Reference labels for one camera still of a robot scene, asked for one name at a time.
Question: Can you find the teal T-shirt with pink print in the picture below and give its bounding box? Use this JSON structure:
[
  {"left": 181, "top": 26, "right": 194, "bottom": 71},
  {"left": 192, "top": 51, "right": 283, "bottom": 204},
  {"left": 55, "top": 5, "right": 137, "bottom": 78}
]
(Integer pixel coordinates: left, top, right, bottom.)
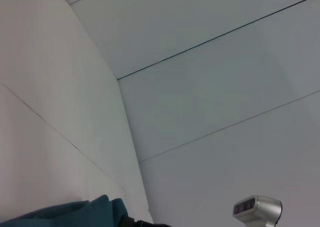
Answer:
[{"left": 0, "top": 194, "right": 131, "bottom": 227}]

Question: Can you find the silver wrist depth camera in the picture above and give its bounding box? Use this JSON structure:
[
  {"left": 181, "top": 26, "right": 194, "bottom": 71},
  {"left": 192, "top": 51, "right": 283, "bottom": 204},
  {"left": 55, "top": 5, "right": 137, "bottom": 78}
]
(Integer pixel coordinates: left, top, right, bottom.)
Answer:
[{"left": 233, "top": 194, "right": 284, "bottom": 227}]

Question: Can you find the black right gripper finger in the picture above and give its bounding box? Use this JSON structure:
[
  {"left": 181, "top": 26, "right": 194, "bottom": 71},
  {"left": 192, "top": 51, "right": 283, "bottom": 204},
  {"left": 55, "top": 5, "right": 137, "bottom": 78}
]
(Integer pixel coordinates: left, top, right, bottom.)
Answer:
[{"left": 120, "top": 215, "right": 174, "bottom": 227}]

